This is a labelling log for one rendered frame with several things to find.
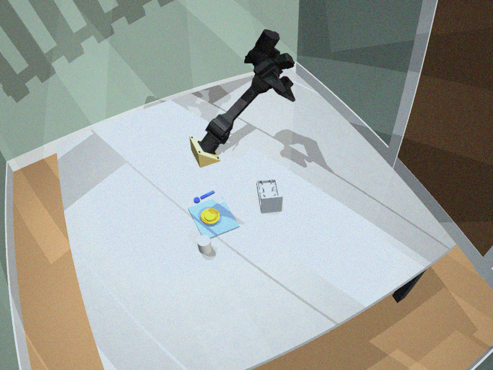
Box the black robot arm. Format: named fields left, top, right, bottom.
left=198, top=29, right=295, bottom=154

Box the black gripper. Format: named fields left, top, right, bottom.
left=254, top=56, right=295, bottom=102

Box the grey dish rack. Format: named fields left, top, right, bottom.
left=256, top=179, right=283, bottom=214

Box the grey cylinder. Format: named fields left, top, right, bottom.
left=197, top=235, right=212, bottom=254

